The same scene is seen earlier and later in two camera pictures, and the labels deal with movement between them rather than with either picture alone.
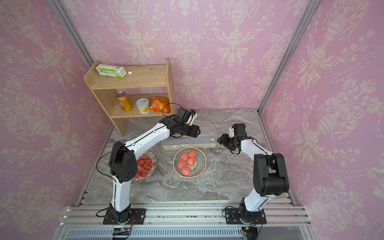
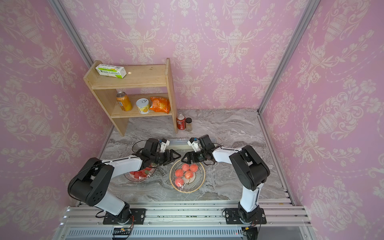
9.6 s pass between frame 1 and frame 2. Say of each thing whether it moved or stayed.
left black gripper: moved
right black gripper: moved
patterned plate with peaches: moved
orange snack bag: stayed
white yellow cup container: stayed
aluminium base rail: stayed
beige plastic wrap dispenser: stayed
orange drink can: stayed
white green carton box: stayed
